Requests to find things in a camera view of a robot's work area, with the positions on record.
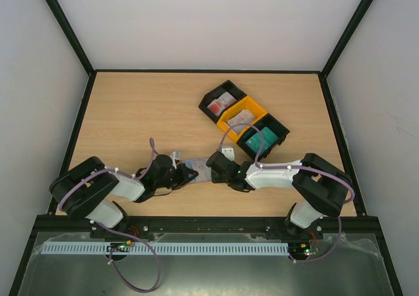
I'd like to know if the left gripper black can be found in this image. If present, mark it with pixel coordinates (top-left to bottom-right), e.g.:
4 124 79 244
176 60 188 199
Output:
155 164 198 191

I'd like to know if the white blossom credit card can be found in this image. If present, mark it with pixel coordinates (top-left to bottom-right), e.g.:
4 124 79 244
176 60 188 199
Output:
192 158 211 182

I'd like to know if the brown leather card holder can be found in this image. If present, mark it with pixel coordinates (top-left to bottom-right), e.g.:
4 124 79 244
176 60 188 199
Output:
183 157 211 183

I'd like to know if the white pink card stack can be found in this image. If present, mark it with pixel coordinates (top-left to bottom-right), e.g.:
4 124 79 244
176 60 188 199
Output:
227 109 256 135

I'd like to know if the yellow plastic bin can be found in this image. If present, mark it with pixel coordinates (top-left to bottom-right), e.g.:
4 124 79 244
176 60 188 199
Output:
216 96 268 143

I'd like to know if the black bin with teal cards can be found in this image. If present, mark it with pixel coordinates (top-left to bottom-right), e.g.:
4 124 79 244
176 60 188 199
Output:
236 113 290 160

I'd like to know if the black bin with red cards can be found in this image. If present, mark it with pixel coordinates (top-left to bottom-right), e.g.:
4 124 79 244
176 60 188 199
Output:
198 80 247 124

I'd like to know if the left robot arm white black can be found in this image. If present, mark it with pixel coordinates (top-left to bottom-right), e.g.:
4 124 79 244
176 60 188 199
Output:
49 153 199 229

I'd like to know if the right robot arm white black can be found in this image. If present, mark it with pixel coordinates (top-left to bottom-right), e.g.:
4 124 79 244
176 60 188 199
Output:
206 151 355 238

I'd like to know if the teal card stack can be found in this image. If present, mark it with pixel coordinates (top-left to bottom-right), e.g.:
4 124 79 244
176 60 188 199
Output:
245 127 279 154

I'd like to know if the red white card stack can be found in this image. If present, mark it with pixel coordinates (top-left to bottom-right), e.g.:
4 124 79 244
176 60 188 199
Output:
207 92 236 116

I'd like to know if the left controller board with leds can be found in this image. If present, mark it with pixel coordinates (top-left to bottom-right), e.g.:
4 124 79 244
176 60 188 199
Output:
107 240 136 253

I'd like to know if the controller board with leds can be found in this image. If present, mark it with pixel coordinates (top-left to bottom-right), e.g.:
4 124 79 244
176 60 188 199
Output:
288 243 319 258
107 240 136 253

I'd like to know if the right controller board with leds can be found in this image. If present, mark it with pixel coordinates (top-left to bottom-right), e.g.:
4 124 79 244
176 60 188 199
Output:
288 243 319 258

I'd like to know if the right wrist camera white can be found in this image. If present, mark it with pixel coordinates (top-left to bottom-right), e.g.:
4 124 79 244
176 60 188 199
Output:
221 146 235 161

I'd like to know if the light blue slotted cable duct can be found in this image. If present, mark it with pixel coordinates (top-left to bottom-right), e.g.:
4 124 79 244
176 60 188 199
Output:
40 242 289 256

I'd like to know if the black aluminium frame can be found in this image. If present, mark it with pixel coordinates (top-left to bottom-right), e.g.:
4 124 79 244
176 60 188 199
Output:
8 0 405 296

